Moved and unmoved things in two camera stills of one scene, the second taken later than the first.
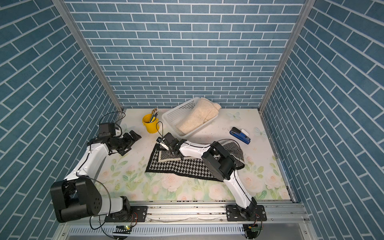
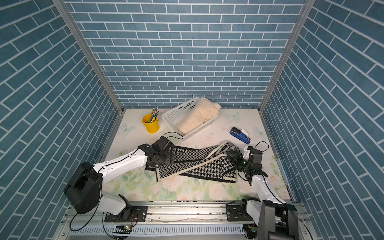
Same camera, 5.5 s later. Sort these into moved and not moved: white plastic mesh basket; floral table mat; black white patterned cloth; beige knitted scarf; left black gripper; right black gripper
Moved: left black gripper; right black gripper
Not moved: white plastic mesh basket; beige knitted scarf; black white patterned cloth; floral table mat
